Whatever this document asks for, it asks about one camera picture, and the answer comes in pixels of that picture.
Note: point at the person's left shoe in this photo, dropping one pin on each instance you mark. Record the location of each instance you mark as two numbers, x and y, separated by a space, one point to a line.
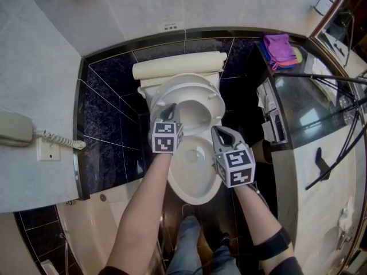
188 211

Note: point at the person's right shoe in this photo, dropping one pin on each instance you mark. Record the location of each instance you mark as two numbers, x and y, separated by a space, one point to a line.
226 239

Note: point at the chrome sink faucet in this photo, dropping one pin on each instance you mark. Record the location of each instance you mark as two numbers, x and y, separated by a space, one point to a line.
344 239

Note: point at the white toilet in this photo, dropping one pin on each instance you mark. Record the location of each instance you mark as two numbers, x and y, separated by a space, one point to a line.
195 182

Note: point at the orange cloth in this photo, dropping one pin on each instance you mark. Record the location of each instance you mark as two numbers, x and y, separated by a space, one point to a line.
286 64

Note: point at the purple cloth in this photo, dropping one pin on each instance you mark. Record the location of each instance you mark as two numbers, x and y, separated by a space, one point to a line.
279 47

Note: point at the white bathtub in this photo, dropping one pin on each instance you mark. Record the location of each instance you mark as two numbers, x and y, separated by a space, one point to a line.
91 233

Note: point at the person's blue jeans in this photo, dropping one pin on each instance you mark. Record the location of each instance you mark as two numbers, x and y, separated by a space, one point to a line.
189 248

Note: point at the white telephone wall plate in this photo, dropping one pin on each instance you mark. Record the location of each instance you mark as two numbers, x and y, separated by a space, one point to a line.
48 153

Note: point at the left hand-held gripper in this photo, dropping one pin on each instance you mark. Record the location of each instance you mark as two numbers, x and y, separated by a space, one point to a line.
163 139

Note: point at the black armband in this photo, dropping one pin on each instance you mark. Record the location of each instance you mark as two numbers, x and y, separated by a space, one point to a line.
272 243

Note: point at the white soap dish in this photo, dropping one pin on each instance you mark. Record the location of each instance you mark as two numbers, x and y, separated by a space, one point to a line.
48 268

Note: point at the person's shoe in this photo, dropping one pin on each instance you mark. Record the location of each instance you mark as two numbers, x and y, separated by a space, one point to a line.
226 239
188 211

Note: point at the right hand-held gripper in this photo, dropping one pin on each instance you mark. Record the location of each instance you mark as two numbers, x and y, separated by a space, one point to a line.
238 168

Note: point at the crumpled white washcloth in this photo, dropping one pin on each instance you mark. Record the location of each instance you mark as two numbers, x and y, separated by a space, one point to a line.
347 215

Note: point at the framed wall mirror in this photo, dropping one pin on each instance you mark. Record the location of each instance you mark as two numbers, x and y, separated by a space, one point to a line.
344 19

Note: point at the tan waste bin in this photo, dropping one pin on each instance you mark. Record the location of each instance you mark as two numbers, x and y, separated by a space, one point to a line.
262 152

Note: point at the folded white towel on counter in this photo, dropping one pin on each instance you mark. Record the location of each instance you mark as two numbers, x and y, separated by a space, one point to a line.
324 67

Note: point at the black tripod light stand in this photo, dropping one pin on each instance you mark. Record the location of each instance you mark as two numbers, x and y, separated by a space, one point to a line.
329 76

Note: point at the small white wall label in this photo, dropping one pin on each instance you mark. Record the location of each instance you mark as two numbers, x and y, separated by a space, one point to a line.
167 26

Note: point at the white wall soap dispenser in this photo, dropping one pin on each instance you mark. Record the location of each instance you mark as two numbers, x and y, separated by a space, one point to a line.
323 1

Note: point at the beige wall telephone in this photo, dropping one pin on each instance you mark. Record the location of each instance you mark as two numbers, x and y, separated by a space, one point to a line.
14 129

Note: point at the chrome bathtub grab bar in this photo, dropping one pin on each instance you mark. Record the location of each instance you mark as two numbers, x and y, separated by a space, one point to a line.
66 253

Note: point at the blue cloth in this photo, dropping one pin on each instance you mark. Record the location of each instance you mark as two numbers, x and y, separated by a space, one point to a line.
268 54

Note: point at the person's left forearm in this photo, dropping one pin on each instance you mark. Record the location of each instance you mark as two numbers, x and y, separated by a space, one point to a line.
140 211

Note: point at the person's right forearm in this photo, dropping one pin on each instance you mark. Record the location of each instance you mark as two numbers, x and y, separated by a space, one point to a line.
252 211

